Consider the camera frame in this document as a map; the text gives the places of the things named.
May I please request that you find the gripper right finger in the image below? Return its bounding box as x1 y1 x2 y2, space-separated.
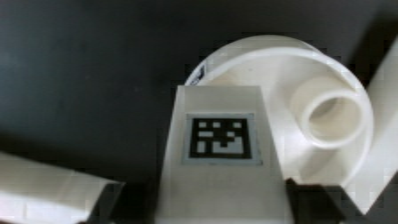
285 179 365 224

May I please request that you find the white round stool seat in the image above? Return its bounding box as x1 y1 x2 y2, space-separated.
185 35 374 186

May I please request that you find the white front fence wall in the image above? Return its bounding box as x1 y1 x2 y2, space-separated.
0 152 116 224

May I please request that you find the white stool leg with tag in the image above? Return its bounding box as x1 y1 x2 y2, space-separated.
349 36 398 214

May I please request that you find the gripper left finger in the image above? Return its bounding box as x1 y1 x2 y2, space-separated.
88 182 125 224

